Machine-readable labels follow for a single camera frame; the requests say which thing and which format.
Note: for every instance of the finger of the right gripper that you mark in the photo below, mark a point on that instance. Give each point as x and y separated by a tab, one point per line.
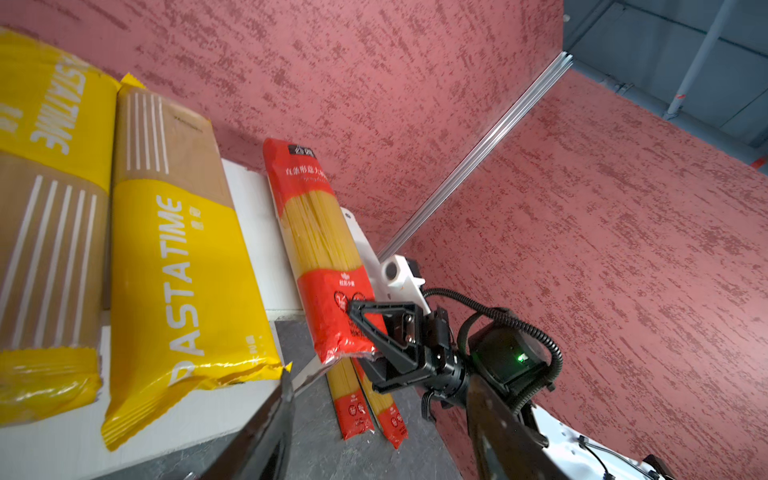
394	330

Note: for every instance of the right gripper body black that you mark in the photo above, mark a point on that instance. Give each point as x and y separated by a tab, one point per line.
446	374

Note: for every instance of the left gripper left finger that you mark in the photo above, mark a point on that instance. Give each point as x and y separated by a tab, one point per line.
261	449

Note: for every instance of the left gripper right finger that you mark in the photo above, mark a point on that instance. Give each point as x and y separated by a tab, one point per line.
504	447

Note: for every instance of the red spaghetti pack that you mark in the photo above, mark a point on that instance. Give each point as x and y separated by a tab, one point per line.
350	405
324	258
385	410

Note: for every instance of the yellow spaghetti pack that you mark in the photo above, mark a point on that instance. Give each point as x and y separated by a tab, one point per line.
58	118
186	312

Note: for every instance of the white two-tier shelf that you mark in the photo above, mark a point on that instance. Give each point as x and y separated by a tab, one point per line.
70	446

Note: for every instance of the right aluminium corner post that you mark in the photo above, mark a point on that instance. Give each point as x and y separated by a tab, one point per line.
510	119

